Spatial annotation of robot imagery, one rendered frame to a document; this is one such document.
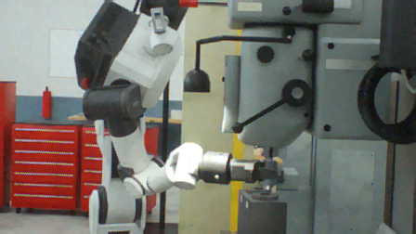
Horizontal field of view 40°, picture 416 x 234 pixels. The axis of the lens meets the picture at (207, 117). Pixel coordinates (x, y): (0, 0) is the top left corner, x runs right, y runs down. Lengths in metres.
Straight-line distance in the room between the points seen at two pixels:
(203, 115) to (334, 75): 1.88
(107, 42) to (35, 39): 9.31
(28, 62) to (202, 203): 8.09
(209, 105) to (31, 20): 8.11
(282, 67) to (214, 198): 1.95
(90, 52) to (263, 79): 0.59
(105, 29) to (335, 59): 0.74
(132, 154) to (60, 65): 9.19
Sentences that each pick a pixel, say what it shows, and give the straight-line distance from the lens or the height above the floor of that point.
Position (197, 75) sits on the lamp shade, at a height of 1.49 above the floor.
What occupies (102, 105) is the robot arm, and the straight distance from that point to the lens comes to 1.69.
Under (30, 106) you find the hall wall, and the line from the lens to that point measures 11.07.
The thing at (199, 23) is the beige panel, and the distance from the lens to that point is 3.29.
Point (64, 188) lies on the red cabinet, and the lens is 6.43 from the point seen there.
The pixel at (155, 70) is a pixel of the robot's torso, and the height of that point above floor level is 1.51.
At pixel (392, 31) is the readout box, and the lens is 1.24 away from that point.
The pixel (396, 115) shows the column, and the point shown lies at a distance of 1.72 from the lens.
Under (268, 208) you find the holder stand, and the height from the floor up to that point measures 1.08.
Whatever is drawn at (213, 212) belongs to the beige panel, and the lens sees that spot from 3.35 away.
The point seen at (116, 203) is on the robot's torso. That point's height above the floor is 1.03.
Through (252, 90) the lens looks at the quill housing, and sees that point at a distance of 1.46.
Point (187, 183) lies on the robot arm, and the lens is 1.58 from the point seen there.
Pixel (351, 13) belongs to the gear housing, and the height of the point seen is 1.66.
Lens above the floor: 1.46
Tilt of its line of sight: 3 degrees down
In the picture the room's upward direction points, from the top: 2 degrees clockwise
